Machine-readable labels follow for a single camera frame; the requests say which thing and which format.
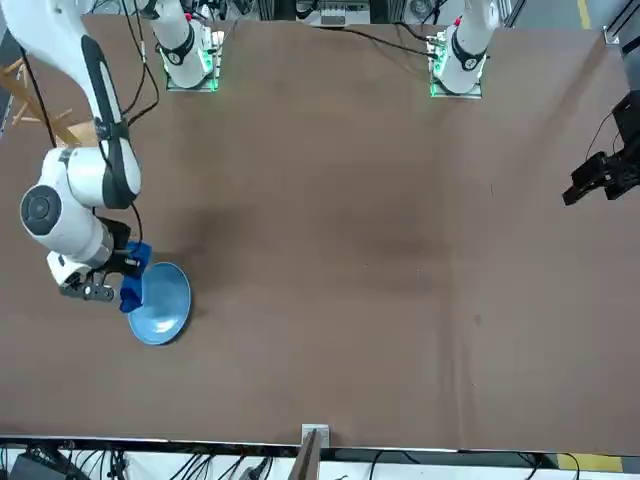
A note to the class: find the right arm's black gripper body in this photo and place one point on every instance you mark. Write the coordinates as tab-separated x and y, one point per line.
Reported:
120	232

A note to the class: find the left arm's black gripper body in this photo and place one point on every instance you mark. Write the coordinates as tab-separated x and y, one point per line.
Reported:
627	120

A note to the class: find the blue cloth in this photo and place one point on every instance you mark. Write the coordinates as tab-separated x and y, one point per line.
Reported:
131	295

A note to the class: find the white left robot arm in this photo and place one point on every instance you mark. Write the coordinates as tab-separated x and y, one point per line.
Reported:
465	50

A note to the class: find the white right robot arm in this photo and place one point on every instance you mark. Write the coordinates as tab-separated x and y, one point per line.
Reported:
85	180

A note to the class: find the light blue plastic plate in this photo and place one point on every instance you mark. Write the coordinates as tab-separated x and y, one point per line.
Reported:
165	300

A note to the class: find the wooden cup rack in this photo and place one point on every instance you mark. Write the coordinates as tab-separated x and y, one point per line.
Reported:
82	134

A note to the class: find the black power supply box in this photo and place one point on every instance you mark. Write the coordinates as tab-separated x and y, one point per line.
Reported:
45	465

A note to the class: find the grey power strip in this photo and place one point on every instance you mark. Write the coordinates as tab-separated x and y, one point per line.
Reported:
334	19

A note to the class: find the aluminium corner bracket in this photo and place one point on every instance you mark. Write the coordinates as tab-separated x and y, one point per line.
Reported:
611	36

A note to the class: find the aluminium frame post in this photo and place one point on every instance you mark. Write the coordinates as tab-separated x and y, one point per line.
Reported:
312	450

